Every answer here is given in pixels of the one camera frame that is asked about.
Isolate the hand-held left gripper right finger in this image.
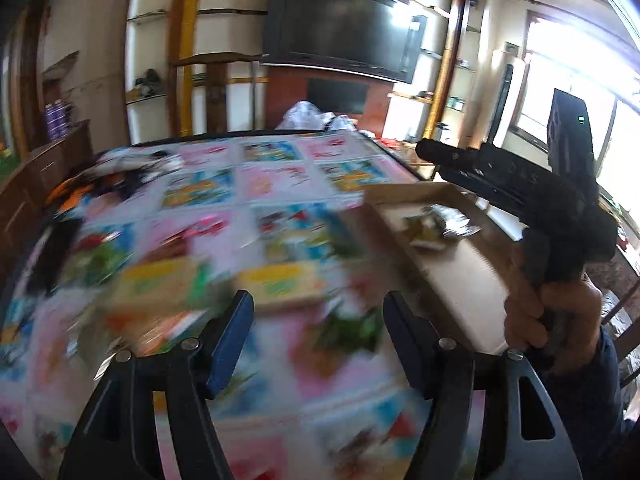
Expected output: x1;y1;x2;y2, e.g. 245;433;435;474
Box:
382;291;583;480

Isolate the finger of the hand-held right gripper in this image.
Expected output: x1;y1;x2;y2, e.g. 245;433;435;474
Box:
415;138;484;172
436;165;524;219

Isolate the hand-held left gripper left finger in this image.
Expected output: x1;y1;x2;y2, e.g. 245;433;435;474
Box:
60;290;256;480

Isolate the orange cracker packet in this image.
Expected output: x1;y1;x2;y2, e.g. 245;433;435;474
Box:
234;263;329;309

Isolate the cardboard box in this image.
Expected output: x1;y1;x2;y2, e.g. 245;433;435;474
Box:
345;182;526;357

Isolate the person's right forearm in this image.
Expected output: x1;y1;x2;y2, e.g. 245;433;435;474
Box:
542;327;633;480

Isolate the person's right hand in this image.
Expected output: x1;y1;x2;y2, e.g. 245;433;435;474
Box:
502;244;604;377

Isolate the green silver snack packet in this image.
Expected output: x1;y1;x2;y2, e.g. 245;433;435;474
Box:
404;214;447;252

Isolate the white standing air conditioner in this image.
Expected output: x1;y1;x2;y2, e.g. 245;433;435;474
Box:
487;49;522;147

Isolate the black panel under television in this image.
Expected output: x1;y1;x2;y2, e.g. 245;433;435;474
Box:
306;77;372;116

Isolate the window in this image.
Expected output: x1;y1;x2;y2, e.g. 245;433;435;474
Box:
515;10;640;202

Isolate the wooden chair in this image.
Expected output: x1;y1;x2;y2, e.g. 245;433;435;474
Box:
597;240;640;392
169;52;269;137

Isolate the black smartphone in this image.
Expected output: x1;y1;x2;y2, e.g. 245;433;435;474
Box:
25;217;83;297

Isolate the patterned orange black scarf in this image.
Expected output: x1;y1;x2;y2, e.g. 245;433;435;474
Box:
45;149;187;227

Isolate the wooden sideboard cabinet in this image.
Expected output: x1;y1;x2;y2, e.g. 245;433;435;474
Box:
0;120;96;281

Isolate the clutter pile on shelf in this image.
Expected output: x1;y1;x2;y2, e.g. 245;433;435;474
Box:
127;69;168;102

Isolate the white display shelf unit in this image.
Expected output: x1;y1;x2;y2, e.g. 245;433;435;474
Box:
125;0;173;142

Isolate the wall television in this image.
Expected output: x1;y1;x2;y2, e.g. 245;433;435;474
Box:
260;0;427;85

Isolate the brown wall ornament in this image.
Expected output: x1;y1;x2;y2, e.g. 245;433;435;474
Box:
42;51;81;82

